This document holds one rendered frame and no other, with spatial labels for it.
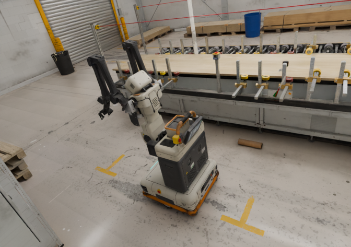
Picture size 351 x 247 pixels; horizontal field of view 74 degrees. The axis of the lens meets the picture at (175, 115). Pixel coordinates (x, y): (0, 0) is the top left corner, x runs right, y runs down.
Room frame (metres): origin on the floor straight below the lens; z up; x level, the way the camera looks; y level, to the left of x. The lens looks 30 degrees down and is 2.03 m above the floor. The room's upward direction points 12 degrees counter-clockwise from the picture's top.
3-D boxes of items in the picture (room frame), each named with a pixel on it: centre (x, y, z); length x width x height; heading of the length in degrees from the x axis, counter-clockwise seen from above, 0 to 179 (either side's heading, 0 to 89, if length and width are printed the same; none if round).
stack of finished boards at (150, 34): (10.83, 0.42, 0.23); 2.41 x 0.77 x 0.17; 144
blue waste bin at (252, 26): (7.89, -3.13, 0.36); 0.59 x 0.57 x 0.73; 142
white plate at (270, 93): (2.25, -1.19, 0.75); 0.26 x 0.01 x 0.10; 52
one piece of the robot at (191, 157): (1.84, 0.02, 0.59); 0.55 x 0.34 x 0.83; 142
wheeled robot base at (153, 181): (1.90, 0.09, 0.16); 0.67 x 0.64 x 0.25; 52
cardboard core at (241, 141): (2.38, -0.89, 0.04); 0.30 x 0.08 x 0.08; 52
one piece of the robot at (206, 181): (1.72, -0.18, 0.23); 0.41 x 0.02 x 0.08; 142
